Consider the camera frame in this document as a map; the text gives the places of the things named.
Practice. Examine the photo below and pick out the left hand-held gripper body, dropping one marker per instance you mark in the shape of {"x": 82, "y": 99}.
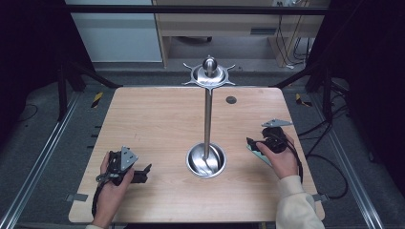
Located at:
{"x": 126, "y": 158}

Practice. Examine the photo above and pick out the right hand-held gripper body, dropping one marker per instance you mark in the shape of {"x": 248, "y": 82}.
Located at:
{"x": 273, "y": 136}

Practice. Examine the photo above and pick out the light teal object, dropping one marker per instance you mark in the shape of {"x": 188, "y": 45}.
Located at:
{"x": 261, "y": 157}

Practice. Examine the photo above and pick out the person's right hand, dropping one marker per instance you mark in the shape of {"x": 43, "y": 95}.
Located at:
{"x": 283, "y": 162}

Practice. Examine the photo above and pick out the person's left hand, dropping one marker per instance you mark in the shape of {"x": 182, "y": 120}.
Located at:
{"x": 110, "y": 198}

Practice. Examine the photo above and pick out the yellow black hazard tape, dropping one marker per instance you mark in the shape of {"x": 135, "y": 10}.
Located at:
{"x": 301, "y": 101}
{"x": 97, "y": 99}

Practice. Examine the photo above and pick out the round dark table grommet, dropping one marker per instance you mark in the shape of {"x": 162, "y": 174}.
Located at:
{"x": 231, "y": 99}

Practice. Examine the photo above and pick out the steel hook stand with bowl base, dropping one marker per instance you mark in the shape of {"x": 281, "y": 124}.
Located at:
{"x": 207, "y": 120}

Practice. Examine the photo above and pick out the black curtain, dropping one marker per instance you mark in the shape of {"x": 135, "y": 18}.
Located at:
{"x": 31, "y": 57}
{"x": 369, "y": 79}

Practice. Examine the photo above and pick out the white cabinet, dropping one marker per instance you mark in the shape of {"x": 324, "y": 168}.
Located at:
{"x": 117, "y": 38}

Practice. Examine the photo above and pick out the grey table bracket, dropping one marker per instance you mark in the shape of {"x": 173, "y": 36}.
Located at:
{"x": 321, "y": 197}
{"x": 77, "y": 197}

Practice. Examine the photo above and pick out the black metal frame strut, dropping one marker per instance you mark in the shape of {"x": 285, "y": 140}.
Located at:
{"x": 318, "y": 78}
{"x": 79, "y": 76}

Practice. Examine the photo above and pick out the aluminium floor rail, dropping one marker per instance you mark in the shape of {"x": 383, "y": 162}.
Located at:
{"x": 350, "y": 171}
{"x": 38, "y": 159}

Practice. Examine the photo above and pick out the black horizontal frame bar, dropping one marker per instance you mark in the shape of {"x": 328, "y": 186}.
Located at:
{"x": 191, "y": 9}

